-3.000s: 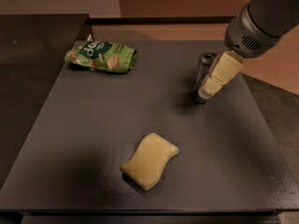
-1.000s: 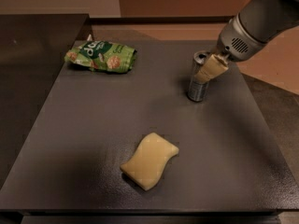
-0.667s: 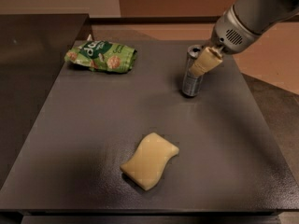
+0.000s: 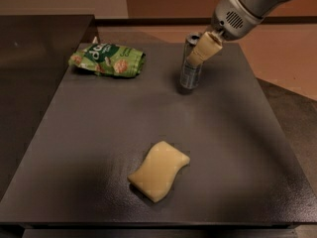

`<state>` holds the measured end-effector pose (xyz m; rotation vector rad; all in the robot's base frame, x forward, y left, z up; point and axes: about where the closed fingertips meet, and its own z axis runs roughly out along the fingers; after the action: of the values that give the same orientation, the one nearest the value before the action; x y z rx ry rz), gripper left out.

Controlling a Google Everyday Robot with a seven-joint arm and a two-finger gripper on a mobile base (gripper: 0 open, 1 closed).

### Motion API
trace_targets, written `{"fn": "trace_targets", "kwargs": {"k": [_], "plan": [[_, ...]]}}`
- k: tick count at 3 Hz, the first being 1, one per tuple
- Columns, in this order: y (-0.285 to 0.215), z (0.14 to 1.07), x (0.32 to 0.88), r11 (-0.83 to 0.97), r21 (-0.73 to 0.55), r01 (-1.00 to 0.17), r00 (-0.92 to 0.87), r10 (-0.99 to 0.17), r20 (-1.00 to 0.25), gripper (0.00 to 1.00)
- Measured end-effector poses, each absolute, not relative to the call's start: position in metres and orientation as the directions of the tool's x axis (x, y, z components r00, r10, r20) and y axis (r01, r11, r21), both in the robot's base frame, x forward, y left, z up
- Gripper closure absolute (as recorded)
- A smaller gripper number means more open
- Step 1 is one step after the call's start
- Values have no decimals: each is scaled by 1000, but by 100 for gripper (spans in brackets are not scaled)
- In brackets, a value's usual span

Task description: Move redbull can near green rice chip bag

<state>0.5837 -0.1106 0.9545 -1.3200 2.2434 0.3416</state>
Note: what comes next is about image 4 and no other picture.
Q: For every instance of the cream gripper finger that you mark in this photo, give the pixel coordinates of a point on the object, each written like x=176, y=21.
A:
x=208, y=45

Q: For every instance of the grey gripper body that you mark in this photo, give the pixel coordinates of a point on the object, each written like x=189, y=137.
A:
x=233, y=23

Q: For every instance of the silver redbull can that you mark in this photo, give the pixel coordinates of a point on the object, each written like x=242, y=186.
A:
x=190, y=75

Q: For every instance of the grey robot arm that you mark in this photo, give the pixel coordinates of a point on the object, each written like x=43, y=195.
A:
x=259, y=8

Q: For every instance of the green rice chip bag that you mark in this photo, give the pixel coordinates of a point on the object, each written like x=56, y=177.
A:
x=110, y=60

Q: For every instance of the yellow sponge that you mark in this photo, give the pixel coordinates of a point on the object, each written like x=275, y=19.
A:
x=157, y=172

